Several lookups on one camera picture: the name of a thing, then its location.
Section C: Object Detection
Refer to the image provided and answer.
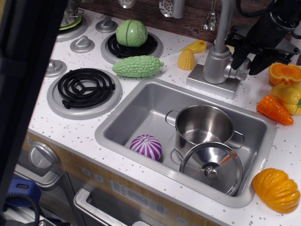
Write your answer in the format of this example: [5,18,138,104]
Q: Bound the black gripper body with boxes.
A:
[225,25,300,64]

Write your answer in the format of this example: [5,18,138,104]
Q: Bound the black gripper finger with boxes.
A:
[231,46,251,70]
[249,55,274,75]

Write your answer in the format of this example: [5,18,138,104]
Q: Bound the silver faucet lever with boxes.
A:
[224,57,251,81]

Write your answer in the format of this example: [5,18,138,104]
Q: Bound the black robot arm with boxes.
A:
[225,0,301,75]

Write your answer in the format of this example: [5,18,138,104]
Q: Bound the orange toy half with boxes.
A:
[269,63,301,85]

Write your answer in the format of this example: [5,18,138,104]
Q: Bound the silver toy faucet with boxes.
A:
[186,0,241,100]

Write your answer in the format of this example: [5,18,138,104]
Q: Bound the hanging clear utensil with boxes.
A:
[203,0,218,32]

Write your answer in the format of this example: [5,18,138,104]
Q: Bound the yellow toy banana piece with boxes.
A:
[183,40,207,54]

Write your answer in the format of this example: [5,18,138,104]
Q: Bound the orange toy carrot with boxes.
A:
[256,95,294,125]

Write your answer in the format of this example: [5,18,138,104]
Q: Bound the yellow toy bell pepper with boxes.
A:
[270,84,301,115]

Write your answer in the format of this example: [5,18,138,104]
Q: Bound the yellow toy corn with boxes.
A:
[177,48,196,71]

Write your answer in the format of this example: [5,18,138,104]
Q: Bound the grey hanging cylinder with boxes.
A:
[172,0,185,19]

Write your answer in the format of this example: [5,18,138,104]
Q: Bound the hanging slotted spoon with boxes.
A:
[158,0,174,17]

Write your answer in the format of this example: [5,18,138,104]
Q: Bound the steel pot in sink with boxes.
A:
[165,104,245,159]

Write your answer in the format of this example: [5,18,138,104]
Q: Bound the green toy bitter gourd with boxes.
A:
[112,56,164,78]

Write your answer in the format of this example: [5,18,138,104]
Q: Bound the green toy cabbage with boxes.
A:
[116,20,148,48]

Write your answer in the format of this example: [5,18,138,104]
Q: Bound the steel pot lid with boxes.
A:
[179,142,243,196]

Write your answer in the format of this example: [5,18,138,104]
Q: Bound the hanging clear spoon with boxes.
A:
[118,0,136,9]

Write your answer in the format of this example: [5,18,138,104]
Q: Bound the back black stove burner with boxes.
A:
[106,34,158,58]

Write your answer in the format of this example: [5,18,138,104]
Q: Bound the black stove burner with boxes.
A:
[106,34,158,58]
[57,68,116,109]

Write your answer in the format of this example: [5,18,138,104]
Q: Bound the orange toy pumpkin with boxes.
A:
[252,168,301,213]

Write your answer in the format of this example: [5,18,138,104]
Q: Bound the grey toy sink basin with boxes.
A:
[95,79,277,208]

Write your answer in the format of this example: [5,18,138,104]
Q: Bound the purple striped toy onion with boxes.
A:
[130,135,162,161]

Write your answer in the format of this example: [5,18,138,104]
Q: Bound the grey stove knob back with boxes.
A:
[95,16,118,33]

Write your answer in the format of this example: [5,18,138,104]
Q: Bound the grey stove knob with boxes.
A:
[70,36,95,54]
[45,59,67,77]
[95,16,118,33]

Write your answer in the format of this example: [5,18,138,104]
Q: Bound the grey stove knob middle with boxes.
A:
[70,36,95,54]

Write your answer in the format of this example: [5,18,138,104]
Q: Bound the front black stove burner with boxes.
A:
[57,68,116,109]

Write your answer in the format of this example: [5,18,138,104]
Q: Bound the green plate under pot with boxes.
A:
[59,16,82,31]

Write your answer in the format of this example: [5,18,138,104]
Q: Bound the steel pot on stove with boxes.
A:
[61,0,84,27]

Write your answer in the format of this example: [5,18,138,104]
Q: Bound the grey stove knob front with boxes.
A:
[45,59,67,77]

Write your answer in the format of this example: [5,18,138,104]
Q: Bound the grey oven dial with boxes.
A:
[28,141,60,169]

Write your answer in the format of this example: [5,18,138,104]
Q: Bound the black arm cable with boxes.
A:
[236,0,279,17]

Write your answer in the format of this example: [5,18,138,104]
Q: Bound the dark foreground post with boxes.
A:
[0,0,67,202]

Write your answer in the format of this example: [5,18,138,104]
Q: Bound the silver oven door handle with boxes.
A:
[73,188,132,226]

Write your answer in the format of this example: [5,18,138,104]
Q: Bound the blue clamp with cable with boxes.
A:
[5,177,41,226]

